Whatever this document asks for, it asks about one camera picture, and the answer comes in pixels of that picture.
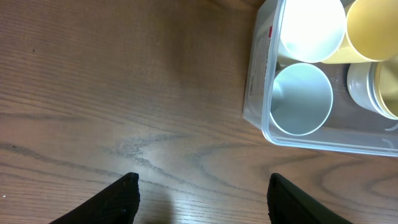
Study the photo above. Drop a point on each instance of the yellow cup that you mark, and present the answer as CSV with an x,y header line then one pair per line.
x,y
371,33

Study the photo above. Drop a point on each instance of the grey cup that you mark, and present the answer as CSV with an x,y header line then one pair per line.
x,y
302,99

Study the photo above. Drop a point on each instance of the white cup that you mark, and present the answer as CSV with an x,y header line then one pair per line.
x,y
311,30

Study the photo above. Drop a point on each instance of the white bowl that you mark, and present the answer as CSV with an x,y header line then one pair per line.
x,y
360,81

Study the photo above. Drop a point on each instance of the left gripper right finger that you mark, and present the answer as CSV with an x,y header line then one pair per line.
x,y
287,204

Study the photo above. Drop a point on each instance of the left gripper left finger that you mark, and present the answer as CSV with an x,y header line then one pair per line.
x,y
117,203

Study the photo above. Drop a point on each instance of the yellow bowl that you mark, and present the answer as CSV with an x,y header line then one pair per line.
x,y
385,84

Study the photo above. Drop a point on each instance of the clear plastic container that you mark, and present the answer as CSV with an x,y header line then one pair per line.
x,y
349,127

